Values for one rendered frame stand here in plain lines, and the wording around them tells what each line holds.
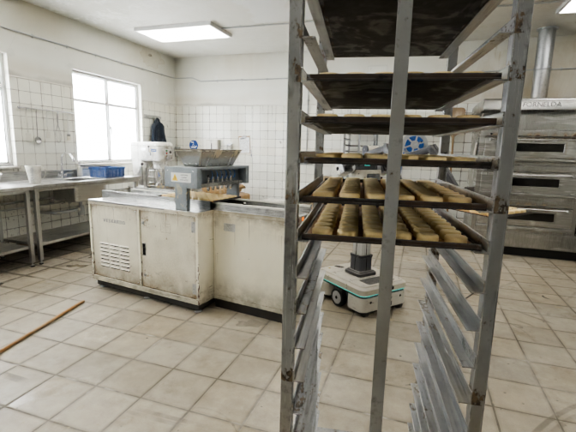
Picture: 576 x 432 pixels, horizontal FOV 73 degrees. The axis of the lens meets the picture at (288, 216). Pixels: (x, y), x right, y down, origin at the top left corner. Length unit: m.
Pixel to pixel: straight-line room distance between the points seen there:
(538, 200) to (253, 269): 4.06
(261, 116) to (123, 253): 4.34
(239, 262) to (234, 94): 4.90
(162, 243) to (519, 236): 4.53
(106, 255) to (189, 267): 0.96
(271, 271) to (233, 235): 0.42
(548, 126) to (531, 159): 0.44
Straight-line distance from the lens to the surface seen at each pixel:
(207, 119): 7.83
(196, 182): 3.03
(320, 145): 1.50
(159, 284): 3.51
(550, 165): 5.95
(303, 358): 1.15
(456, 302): 1.15
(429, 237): 0.95
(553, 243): 6.09
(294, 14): 0.94
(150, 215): 3.42
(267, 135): 7.27
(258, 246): 3.01
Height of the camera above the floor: 1.34
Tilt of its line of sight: 10 degrees down
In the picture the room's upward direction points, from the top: 1 degrees clockwise
